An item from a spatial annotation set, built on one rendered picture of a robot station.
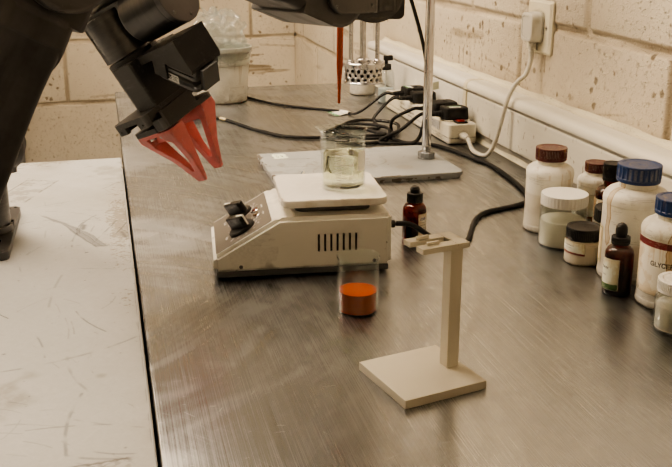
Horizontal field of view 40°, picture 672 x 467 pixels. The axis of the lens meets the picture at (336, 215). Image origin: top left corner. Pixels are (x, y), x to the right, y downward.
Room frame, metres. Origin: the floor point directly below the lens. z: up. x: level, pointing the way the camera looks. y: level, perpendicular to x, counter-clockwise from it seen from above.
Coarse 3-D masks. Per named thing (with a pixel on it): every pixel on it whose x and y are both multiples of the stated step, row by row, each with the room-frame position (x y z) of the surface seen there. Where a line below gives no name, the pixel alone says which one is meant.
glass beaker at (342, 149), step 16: (320, 128) 1.04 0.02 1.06; (336, 128) 1.01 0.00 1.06; (352, 128) 1.01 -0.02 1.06; (320, 144) 1.03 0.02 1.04; (336, 144) 1.01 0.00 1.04; (352, 144) 1.01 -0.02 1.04; (336, 160) 1.01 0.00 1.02; (352, 160) 1.01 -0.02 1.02; (336, 176) 1.01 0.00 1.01; (352, 176) 1.01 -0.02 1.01
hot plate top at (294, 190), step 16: (288, 176) 1.08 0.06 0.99; (304, 176) 1.08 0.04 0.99; (320, 176) 1.08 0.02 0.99; (368, 176) 1.08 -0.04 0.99; (288, 192) 1.01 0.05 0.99; (304, 192) 1.01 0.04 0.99; (320, 192) 1.01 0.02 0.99; (336, 192) 1.01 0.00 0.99; (352, 192) 1.01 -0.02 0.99; (368, 192) 1.01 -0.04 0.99; (384, 192) 1.01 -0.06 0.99
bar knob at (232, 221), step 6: (234, 216) 1.00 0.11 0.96; (240, 216) 0.99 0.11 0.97; (228, 222) 1.00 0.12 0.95; (234, 222) 0.99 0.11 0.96; (240, 222) 0.99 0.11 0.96; (246, 222) 0.98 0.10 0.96; (252, 222) 0.99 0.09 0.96; (234, 228) 1.00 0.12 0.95; (240, 228) 0.99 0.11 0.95; (246, 228) 0.98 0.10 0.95; (234, 234) 0.98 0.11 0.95; (240, 234) 0.98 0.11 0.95
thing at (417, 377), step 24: (408, 240) 0.73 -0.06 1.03; (432, 240) 0.73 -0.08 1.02; (456, 240) 0.73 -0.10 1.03; (456, 264) 0.73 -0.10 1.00; (456, 288) 0.73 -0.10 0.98; (456, 312) 0.73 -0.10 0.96; (456, 336) 0.73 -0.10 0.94; (384, 360) 0.74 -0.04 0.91; (408, 360) 0.74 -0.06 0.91; (432, 360) 0.74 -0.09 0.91; (456, 360) 0.73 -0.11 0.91; (384, 384) 0.70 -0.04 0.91; (408, 384) 0.70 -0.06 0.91; (432, 384) 0.70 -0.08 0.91; (456, 384) 0.70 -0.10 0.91; (480, 384) 0.70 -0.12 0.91; (408, 408) 0.67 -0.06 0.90
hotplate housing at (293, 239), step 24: (264, 192) 1.09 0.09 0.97; (288, 216) 0.98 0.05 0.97; (312, 216) 0.98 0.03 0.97; (336, 216) 0.98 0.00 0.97; (360, 216) 0.98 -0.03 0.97; (384, 216) 0.99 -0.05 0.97; (240, 240) 0.97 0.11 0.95; (264, 240) 0.96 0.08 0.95; (288, 240) 0.97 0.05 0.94; (312, 240) 0.97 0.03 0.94; (336, 240) 0.98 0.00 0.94; (360, 240) 0.98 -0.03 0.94; (384, 240) 0.98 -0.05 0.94; (216, 264) 0.96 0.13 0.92; (240, 264) 0.96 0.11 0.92; (264, 264) 0.96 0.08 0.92; (288, 264) 0.97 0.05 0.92; (312, 264) 0.97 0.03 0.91; (336, 264) 0.98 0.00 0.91; (384, 264) 0.99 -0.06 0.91
